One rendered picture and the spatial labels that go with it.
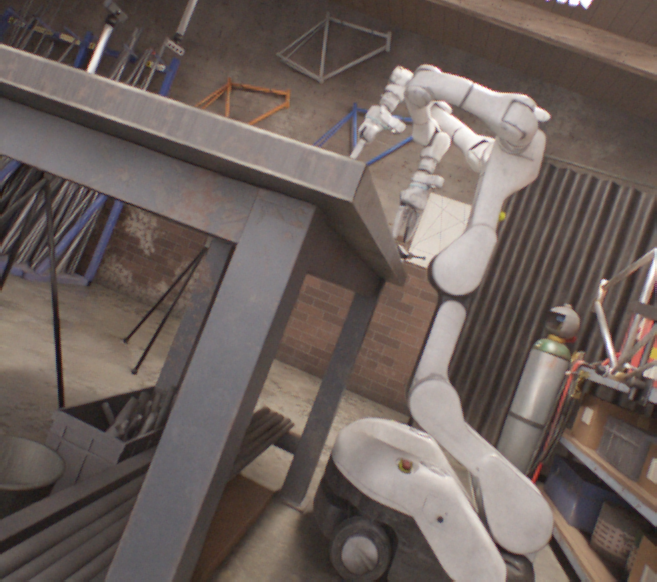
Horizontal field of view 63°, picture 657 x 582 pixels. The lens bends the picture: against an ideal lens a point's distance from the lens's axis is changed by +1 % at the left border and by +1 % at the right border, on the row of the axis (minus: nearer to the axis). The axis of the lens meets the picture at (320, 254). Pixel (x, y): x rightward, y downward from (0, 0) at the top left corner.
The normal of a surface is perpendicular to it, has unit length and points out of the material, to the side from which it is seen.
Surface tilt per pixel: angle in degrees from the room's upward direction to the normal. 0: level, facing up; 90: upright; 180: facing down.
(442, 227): 90
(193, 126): 90
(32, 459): 85
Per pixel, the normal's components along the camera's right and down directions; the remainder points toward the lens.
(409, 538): -0.08, -0.08
